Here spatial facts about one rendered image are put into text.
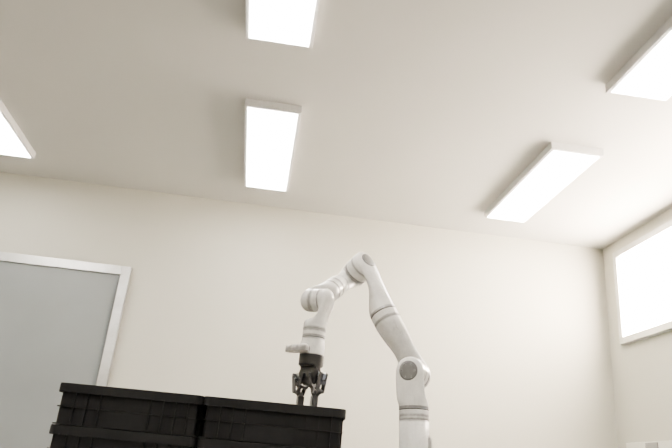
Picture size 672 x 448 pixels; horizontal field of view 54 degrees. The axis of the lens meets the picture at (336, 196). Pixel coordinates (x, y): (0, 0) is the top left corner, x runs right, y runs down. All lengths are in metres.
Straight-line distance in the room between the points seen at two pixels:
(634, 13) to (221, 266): 3.52
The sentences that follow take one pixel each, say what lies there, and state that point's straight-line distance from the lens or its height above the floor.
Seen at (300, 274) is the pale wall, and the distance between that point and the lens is 5.39.
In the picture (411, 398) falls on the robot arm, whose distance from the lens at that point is 2.11.
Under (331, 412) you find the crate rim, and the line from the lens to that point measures 1.93.
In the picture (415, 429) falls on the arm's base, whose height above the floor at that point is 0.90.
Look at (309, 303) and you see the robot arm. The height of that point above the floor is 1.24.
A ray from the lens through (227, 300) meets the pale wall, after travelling 5.32.
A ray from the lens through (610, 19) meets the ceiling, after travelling 3.36.
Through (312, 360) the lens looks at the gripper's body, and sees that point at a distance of 2.01.
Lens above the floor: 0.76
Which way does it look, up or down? 23 degrees up
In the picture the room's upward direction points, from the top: 5 degrees clockwise
